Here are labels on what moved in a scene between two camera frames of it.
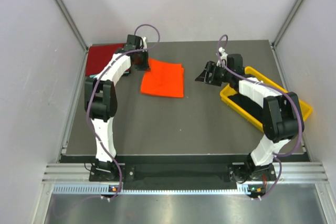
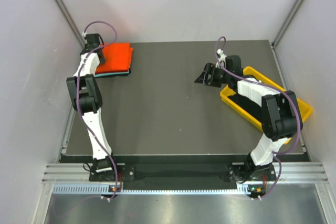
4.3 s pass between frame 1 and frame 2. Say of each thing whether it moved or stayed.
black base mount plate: stayed
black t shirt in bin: stayed
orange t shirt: moved
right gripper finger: stayed
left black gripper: moved
